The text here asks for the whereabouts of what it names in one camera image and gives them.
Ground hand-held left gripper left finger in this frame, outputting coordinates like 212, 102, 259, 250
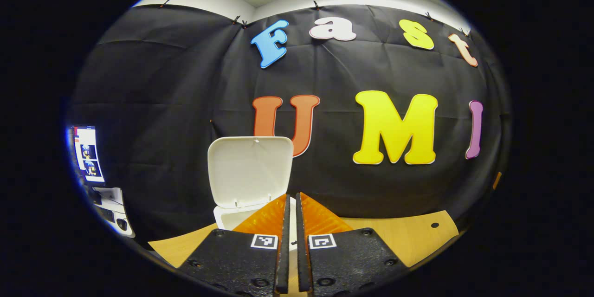
179, 194, 291, 296

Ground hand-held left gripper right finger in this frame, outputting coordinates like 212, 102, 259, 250
296, 192, 410, 296

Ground white desktop garbage bin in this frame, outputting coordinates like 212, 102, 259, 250
207, 136, 297, 252

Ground wooden desktop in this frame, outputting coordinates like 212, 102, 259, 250
148, 210, 460, 296

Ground white side desk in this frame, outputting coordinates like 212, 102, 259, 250
88, 187, 136, 238

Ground black backdrop cloth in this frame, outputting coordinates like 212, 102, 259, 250
65, 4, 513, 246

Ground computer monitor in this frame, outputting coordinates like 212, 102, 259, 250
71, 125, 105, 183

